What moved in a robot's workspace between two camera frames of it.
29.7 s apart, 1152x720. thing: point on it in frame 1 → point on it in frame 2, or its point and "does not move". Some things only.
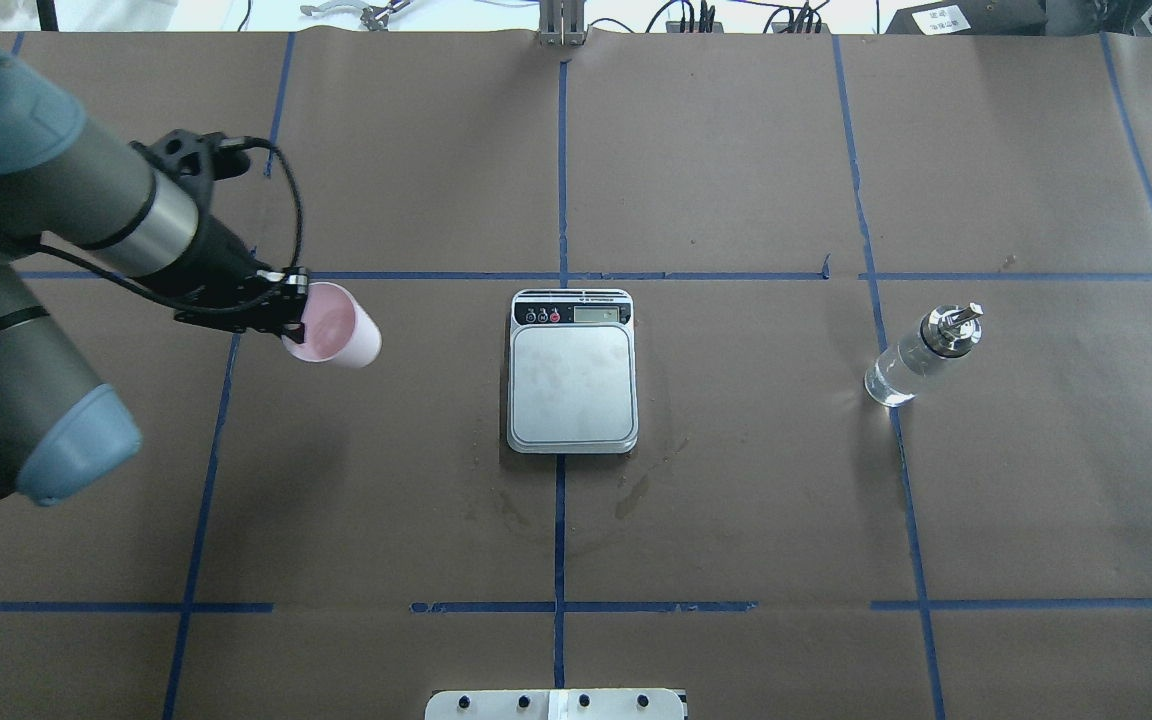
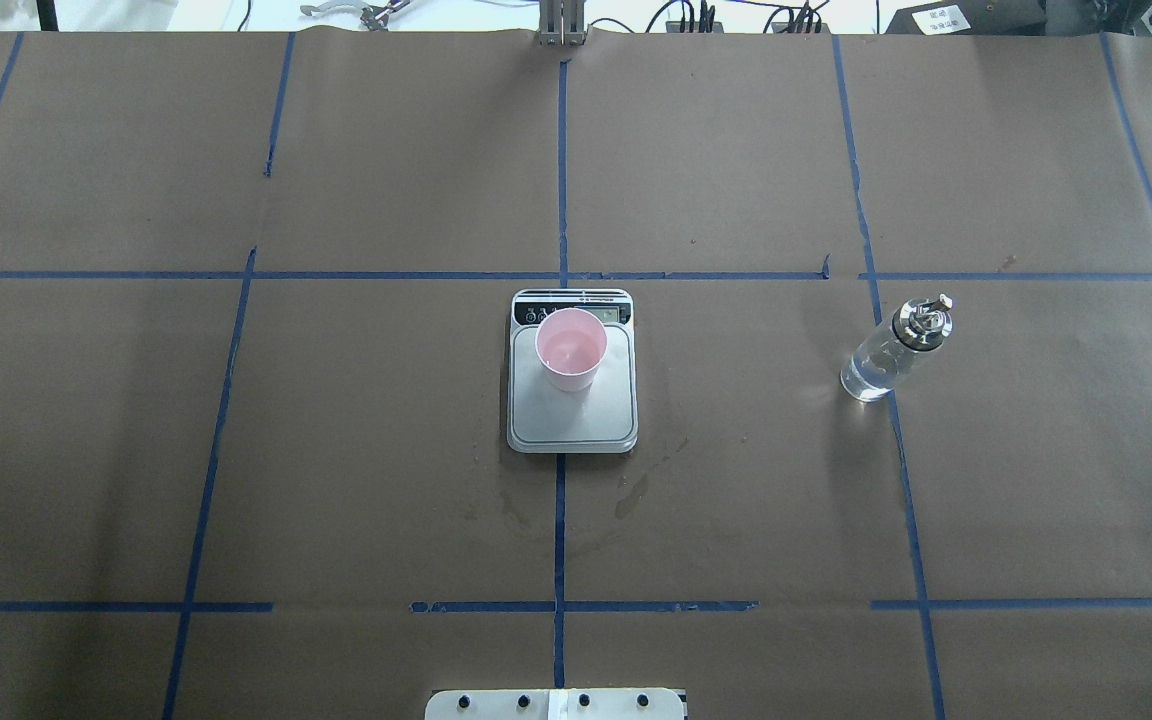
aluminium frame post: [562, 23] does not move
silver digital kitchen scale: [572, 372] does not move
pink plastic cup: [337, 329] → [571, 343]
